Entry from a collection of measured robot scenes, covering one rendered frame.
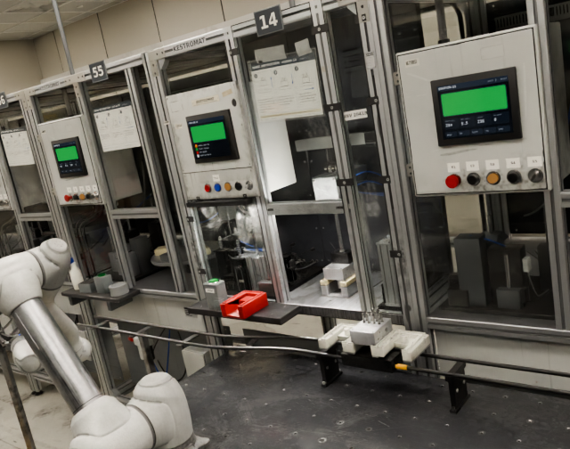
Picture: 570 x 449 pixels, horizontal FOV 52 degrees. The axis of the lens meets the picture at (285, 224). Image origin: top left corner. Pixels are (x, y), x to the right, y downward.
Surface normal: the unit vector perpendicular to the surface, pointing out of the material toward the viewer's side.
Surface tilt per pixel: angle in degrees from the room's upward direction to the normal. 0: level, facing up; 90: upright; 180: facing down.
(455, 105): 90
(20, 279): 61
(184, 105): 90
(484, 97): 90
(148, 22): 90
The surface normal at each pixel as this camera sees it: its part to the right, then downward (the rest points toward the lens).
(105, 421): 0.43, -0.58
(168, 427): 0.74, 0.05
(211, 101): -0.61, 0.28
